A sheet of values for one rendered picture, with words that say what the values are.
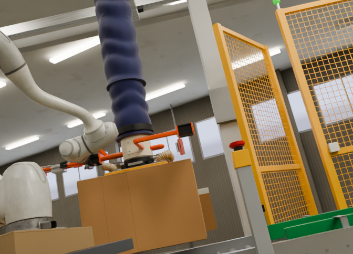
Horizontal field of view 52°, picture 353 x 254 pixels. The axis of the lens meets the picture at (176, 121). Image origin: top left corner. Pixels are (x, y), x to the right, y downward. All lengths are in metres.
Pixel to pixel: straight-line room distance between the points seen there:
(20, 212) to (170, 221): 0.76
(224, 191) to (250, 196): 8.49
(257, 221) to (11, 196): 0.91
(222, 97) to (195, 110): 7.42
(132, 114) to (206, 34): 1.53
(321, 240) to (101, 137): 1.09
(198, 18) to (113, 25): 1.34
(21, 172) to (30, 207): 0.13
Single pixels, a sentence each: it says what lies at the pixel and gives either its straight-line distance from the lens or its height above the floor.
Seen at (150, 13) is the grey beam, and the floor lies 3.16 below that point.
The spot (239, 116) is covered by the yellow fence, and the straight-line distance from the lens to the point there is 2.53.
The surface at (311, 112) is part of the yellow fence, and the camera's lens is 2.62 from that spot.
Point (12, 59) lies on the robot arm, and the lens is 1.64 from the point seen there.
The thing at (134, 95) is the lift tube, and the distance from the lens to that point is 2.07.
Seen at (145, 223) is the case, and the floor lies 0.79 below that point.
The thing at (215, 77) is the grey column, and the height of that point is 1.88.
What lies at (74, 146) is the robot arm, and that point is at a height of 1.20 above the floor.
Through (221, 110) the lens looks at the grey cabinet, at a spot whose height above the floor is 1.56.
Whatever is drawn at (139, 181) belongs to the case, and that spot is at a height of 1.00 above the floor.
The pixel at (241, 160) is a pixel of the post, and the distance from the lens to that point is 1.51.
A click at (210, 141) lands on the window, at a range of 10.16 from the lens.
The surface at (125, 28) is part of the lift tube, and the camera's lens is 2.25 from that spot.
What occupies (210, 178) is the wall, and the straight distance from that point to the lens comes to 10.11.
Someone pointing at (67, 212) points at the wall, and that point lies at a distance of 12.59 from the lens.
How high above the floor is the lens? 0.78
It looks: 15 degrees up
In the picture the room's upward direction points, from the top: 12 degrees counter-clockwise
